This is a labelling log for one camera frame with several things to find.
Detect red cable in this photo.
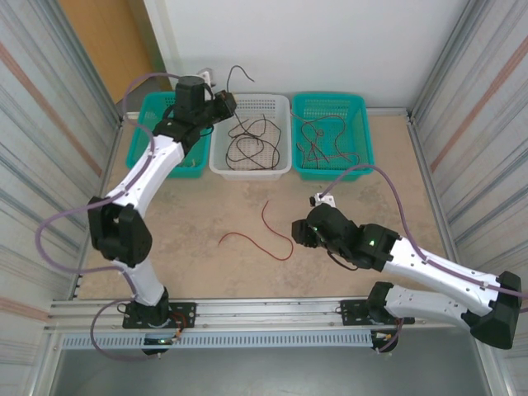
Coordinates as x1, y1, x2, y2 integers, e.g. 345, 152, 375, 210
299, 116, 360, 163
290, 110, 331, 166
218, 200, 295, 262

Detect dark wires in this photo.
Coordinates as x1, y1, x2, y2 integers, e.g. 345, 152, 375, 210
295, 139, 322, 171

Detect white perforated plastic basket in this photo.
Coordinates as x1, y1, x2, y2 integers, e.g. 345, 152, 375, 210
209, 93, 295, 182

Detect teal perforated plastic basket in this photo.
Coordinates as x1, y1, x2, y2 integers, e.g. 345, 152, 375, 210
290, 93, 376, 182
125, 91, 215, 180

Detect brown wooden door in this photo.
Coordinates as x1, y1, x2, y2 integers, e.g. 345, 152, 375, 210
57, 0, 156, 104

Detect white door frame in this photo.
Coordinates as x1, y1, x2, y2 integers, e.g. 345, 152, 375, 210
142, 0, 185, 92

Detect aluminium corner post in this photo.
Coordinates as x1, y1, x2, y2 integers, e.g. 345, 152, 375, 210
53, 0, 124, 125
410, 0, 479, 116

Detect aluminium table frame bar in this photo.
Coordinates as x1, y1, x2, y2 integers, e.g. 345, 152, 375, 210
406, 113, 469, 296
121, 107, 412, 120
72, 117, 125, 299

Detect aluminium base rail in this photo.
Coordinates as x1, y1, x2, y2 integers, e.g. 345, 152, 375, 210
49, 297, 467, 331

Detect grey slotted cable duct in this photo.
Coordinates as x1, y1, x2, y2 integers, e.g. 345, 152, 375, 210
61, 332, 375, 350

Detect thin red base wires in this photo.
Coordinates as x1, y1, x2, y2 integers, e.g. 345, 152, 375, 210
172, 313, 196, 343

